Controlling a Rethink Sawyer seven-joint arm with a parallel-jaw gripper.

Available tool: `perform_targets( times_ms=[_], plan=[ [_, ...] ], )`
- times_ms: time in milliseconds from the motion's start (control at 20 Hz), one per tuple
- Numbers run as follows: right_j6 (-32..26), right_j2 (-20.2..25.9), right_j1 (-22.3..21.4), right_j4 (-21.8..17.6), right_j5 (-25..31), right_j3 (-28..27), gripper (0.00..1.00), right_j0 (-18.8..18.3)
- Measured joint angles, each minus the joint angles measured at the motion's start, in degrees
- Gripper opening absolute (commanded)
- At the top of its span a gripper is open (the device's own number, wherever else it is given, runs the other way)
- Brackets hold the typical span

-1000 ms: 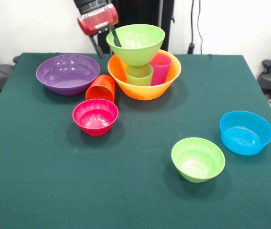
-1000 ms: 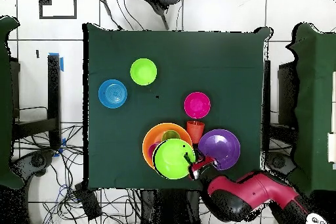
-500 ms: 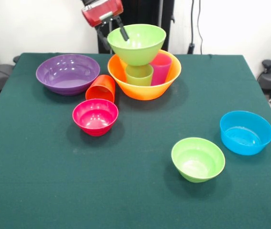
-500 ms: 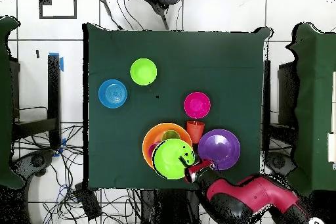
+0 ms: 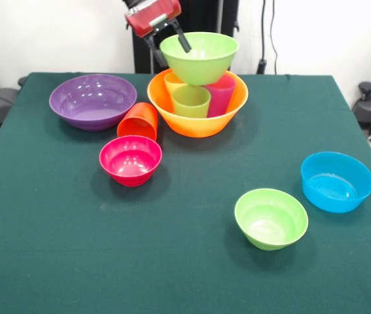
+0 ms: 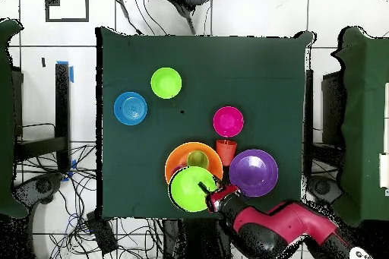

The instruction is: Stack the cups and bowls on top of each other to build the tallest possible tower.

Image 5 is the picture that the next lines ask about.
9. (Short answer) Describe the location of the red-orange cup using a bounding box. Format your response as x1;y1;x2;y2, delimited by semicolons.
116;102;159;142

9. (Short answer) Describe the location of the yellow cup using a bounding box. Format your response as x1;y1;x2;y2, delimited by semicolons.
164;71;189;99

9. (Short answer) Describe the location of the purple cup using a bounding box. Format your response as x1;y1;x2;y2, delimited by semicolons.
204;73;238;118

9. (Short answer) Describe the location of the black wall cable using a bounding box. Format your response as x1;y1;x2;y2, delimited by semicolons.
257;0;279;75

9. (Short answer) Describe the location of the large orange bowl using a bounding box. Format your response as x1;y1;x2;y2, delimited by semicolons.
147;68;249;139

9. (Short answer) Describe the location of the pink bowl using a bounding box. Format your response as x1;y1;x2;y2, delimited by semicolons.
98;135;164;188

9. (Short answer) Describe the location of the purple bowl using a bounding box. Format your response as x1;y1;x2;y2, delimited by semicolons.
48;73;138;132

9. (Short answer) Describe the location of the blue bowl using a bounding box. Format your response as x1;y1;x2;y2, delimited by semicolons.
300;151;371;215

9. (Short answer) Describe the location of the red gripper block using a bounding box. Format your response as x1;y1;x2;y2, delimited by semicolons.
124;0;192;69

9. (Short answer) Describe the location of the large green bowl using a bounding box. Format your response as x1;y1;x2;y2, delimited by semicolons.
159;31;240;86

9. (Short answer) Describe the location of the green cup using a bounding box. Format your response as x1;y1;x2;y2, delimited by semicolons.
171;84;212;119

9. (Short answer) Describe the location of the dark green table cloth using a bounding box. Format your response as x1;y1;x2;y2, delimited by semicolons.
0;71;371;314

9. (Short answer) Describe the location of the small green bowl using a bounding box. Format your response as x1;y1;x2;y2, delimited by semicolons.
234;188;309;252

